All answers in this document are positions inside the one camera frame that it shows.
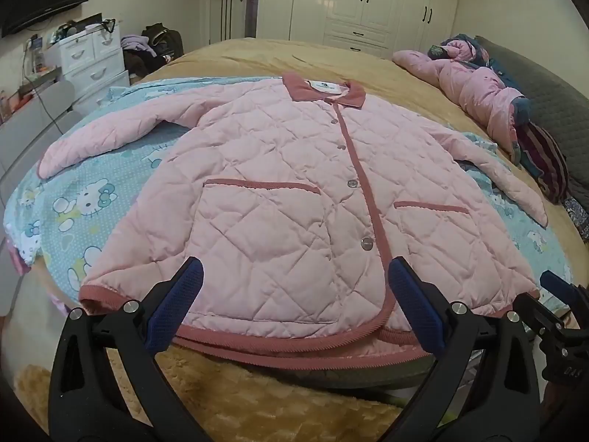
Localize dark striped pillow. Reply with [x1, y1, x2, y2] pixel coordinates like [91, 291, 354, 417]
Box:
[518, 122, 571, 206]

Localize pile of clothes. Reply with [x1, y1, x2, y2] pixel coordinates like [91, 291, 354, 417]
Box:
[120, 34, 171, 77]

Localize black backpack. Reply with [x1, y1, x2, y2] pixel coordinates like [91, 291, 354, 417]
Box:
[142, 23, 185, 56]

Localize white wardrobe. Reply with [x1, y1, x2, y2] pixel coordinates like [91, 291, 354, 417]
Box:
[255, 0, 463, 60]

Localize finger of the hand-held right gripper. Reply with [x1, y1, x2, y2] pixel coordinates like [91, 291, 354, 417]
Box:
[512, 293, 560, 338]
[540, 270, 583, 310]

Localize grey quilted headboard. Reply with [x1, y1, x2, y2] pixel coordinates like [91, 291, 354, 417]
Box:
[476, 36, 589, 203]

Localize grey desk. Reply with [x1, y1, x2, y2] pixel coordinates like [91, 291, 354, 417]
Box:
[0, 78, 77, 185]

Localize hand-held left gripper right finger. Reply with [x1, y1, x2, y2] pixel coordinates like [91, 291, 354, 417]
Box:
[388, 256, 541, 442]

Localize white drawer cabinet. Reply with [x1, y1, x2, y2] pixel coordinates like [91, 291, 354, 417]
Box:
[55, 23, 131, 102]

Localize black cable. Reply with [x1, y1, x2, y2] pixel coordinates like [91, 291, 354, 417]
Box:
[25, 39, 63, 132]

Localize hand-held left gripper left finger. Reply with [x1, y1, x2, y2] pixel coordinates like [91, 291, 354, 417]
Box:
[48, 257, 205, 442]

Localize pink quilted jacket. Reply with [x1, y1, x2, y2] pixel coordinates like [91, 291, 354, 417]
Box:
[38, 72, 549, 371]

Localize cream door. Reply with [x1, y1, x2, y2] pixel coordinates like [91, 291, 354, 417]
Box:
[209, 0, 258, 44]

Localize dark floral cloth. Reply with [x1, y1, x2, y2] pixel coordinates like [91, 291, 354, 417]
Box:
[564, 196, 589, 240]

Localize blue cartoon printed sheet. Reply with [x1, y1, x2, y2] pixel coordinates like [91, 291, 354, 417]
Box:
[4, 76, 574, 314]

